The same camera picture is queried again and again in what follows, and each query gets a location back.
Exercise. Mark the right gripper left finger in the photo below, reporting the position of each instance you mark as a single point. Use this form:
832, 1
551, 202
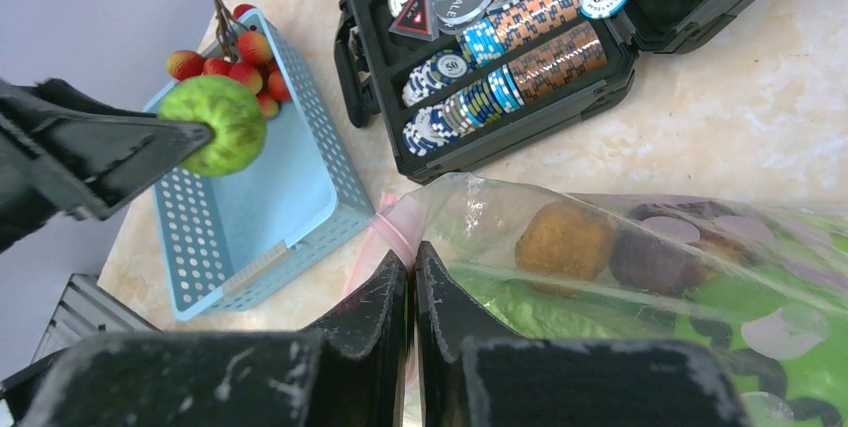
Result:
365, 343

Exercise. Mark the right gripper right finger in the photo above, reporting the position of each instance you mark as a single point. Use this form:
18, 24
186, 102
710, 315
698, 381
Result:
445, 315

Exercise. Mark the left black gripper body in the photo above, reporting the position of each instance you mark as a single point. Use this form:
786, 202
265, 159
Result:
33, 187

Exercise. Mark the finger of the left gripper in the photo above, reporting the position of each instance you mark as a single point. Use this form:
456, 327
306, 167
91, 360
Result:
113, 155

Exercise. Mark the green napa cabbage toy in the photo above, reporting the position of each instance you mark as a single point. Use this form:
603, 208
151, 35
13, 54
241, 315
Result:
537, 314

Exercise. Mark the orange brown fruit toy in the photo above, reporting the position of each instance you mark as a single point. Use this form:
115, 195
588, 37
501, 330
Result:
564, 242

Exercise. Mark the dark red eggplant toy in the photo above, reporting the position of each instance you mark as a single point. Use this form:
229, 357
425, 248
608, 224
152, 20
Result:
675, 247

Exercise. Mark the clear zip top bag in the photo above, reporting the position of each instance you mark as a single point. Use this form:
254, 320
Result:
469, 219

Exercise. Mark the green bell pepper toy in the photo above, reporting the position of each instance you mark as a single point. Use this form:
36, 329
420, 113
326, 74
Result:
231, 110

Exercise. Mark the light blue plastic basket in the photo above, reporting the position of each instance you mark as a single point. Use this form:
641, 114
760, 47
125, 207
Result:
230, 242

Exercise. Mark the red cherry tomato bunch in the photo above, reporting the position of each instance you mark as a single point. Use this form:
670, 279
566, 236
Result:
241, 53

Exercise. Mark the black poker chip case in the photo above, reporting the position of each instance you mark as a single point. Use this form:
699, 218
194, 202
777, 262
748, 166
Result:
523, 70

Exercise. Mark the red triangle dealer token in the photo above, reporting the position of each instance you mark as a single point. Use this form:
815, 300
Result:
414, 19

